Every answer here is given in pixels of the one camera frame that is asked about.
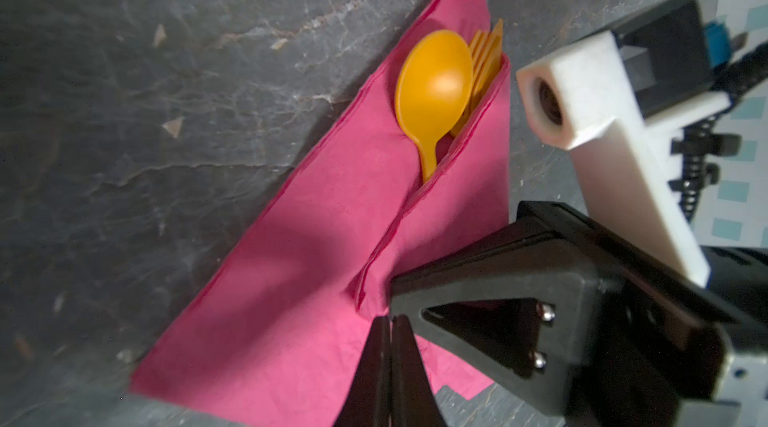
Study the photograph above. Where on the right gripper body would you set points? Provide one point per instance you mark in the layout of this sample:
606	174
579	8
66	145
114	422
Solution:
636	343

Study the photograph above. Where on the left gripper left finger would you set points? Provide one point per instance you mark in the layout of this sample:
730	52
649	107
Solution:
368	402

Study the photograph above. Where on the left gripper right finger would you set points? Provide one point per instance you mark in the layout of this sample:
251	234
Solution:
413	403

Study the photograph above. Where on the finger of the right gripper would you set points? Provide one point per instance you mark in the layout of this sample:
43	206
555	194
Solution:
519	309

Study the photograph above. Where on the pink paper napkin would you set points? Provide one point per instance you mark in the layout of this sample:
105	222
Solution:
275	337

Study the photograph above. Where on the orange chopstick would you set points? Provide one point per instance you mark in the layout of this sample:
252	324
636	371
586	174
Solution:
476	46
491	62

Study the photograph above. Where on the orange spoon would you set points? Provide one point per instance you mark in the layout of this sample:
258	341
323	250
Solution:
432	90

